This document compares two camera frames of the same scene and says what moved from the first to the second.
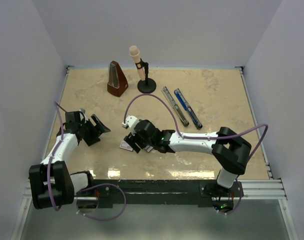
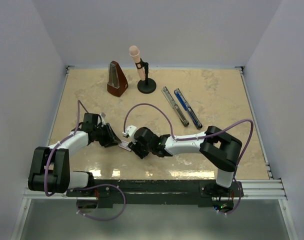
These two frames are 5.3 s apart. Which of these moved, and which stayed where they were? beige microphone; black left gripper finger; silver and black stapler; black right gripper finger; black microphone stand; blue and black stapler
Moved: black right gripper finger; black left gripper finger
Stayed: beige microphone; silver and black stapler; black microphone stand; blue and black stapler
